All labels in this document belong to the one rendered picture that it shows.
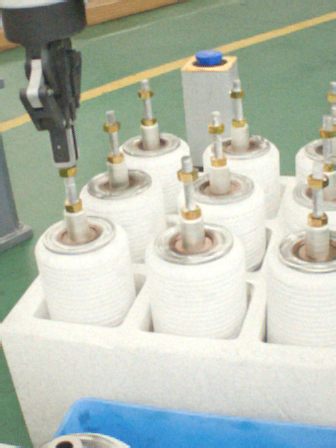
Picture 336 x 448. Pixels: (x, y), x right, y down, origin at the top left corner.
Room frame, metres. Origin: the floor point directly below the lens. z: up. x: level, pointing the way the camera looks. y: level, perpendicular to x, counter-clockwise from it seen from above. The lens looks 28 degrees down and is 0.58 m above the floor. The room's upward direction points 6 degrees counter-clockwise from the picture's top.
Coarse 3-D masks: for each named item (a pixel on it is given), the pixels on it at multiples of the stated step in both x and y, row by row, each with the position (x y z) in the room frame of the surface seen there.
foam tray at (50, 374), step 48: (144, 288) 0.60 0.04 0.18; (0, 336) 0.55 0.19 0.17; (48, 336) 0.53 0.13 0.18; (96, 336) 0.52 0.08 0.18; (144, 336) 0.52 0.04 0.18; (240, 336) 0.50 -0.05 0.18; (48, 384) 0.54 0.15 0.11; (96, 384) 0.52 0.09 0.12; (144, 384) 0.50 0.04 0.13; (192, 384) 0.49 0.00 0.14; (240, 384) 0.47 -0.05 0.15; (288, 384) 0.46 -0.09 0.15; (48, 432) 0.54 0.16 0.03
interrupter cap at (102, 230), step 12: (96, 216) 0.63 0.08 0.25; (60, 228) 0.61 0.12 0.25; (96, 228) 0.61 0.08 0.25; (108, 228) 0.60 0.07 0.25; (48, 240) 0.59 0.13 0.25; (60, 240) 0.59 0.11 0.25; (84, 240) 0.59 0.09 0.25; (96, 240) 0.58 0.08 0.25; (108, 240) 0.58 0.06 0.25; (60, 252) 0.57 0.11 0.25; (72, 252) 0.56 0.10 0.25; (84, 252) 0.56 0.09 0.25
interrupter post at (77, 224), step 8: (72, 216) 0.59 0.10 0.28; (80, 216) 0.59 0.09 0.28; (72, 224) 0.59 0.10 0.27; (80, 224) 0.59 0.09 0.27; (88, 224) 0.60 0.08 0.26; (72, 232) 0.59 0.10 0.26; (80, 232) 0.59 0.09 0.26; (88, 232) 0.60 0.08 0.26; (72, 240) 0.59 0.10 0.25; (80, 240) 0.59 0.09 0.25
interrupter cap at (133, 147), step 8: (136, 136) 0.85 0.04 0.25; (160, 136) 0.84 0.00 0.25; (168, 136) 0.84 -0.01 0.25; (128, 144) 0.83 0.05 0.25; (136, 144) 0.83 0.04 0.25; (160, 144) 0.82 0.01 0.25; (168, 144) 0.81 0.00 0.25; (176, 144) 0.81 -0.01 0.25; (128, 152) 0.80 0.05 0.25; (136, 152) 0.80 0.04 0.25; (144, 152) 0.79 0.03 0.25; (152, 152) 0.79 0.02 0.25; (160, 152) 0.79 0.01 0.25; (168, 152) 0.79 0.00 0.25
